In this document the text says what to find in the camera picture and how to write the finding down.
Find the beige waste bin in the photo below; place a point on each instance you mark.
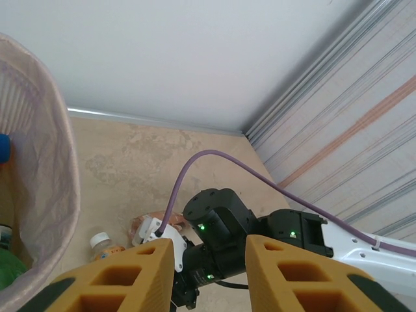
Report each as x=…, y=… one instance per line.
x=19, y=104

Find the Fiji water bottle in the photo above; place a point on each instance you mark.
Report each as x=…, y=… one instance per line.
x=5, y=148

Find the orange red label tea bottle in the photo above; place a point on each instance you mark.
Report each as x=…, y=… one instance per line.
x=99, y=240

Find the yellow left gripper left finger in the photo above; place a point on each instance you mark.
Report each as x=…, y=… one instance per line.
x=164, y=282

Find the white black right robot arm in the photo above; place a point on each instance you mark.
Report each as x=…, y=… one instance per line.
x=357, y=250

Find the green plastic bottle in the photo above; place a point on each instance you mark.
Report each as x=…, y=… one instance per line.
x=11, y=269

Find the Pepsi blue label bottle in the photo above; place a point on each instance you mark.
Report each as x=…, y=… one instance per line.
x=6, y=237

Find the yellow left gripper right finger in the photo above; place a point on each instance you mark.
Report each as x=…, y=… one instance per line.
x=255, y=286

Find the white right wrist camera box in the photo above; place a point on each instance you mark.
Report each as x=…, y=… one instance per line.
x=169, y=234

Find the pink plastic bin liner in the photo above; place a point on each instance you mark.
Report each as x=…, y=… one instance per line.
x=58, y=195

